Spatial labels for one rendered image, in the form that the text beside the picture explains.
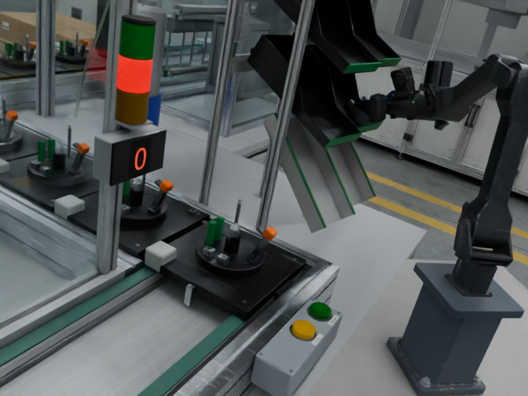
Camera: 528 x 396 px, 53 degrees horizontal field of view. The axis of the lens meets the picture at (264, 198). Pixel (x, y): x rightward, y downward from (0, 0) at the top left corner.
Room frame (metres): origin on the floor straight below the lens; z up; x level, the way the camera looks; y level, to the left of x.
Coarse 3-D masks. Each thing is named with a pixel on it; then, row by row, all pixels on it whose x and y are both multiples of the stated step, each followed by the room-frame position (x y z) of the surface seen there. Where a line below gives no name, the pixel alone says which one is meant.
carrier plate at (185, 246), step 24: (192, 240) 0.94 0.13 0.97; (144, 264) 0.85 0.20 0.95; (168, 264) 0.84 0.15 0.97; (192, 264) 0.86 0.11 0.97; (264, 264) 0.91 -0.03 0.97; (288, 264) 0.93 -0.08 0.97; (216, 288) 0.80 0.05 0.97; (240, 288) 0.81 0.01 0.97; (264, 288) 0.83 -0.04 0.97; (240, 312) 0.75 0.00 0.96
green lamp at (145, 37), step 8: (128, 24) 0.76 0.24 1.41; (136, 24) 0.76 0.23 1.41; (120, 32) 0.77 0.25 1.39; (128, 32) 0.76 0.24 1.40; (136, 32) 0.76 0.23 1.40; (144, 32) 0.77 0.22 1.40; (152, 32) 0.78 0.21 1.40; (120, 40) 0.77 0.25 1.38; (128, 40) 0.76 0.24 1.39; (136, 40) 0.76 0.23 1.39; (144, 40) 0.77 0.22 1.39; (152, 40) 0.78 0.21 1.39; (120, 48) 0.77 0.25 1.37; (128, 48) 0.76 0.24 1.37; (136, 48) 0.76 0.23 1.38; (144, 48) 0.77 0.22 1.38; (152, 48) 0.78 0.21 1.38; (128, 56) 0.76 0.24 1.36; (136, 56) 0.76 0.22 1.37; (144, 56) 0.77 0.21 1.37; (152, 56) 0.79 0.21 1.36
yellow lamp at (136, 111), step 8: (120, 96) 0.76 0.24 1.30; (128, 96) 0.76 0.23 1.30; (136, 96) 0.76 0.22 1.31; (144, 96) 0.77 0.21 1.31; (120, 104) 0.76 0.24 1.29; (128, 104) 0.76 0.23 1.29; (136, 104) 0.76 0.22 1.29; (144, 104) 0.77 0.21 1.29; (120, 112) 0.76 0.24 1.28; (128, 112) 0.76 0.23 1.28; (136, 112) 0.76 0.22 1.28; (144, 112) 0.78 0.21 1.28; (120, 120) 0.76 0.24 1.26; (128, 120) 0.76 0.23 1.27; (136, 120) 0.77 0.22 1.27; (144, 120) 0.78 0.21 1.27
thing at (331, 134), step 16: (256, 48) 1.19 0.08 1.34; (272, 48) 1.17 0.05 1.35; (288, 48) 1.30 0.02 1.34; (256, 64) 1.19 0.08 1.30; (272, 64) 1.16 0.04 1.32; (288, 64) 1.14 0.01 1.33; (304, 64) 1.27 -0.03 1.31; (320, 64) 1.24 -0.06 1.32; (272, 80) 1.16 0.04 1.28; (304, 80) 1.26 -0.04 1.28; (320, 80) 1.24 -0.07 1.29; (304, 96) 1.21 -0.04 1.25; (320, 96) 1.23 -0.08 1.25; (304, 112) 1.10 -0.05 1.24; (320, 112) 1.18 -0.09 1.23; (336, 112) 1.20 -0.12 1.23; (320, 128) 1.07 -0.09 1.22; (336, 128) 1.16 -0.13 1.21; (352, 128) 1.17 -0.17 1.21; (336, 144) 1.09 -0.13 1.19
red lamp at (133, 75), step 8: (120, 56) 0.77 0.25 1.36; (120, 64) 0.77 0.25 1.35; (128, 64) 0.76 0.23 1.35; (136, 64) 0.76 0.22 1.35; (144, 64) 0.77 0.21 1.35; (120, 72) 0.77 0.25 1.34; (128, 72) 0.76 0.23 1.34; (136, 72) 0.76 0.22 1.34; (144, 72) 0.77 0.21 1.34; (120, 80) 0.76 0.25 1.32; (128, 80) 0.76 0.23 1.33; (136, 80) 0.76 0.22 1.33; (144, 80) 0.77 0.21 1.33; (120, 88) 0.76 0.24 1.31; (128, 88) 0.76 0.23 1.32; (136, 88) 0.76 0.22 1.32; (144, 88) 0.77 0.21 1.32
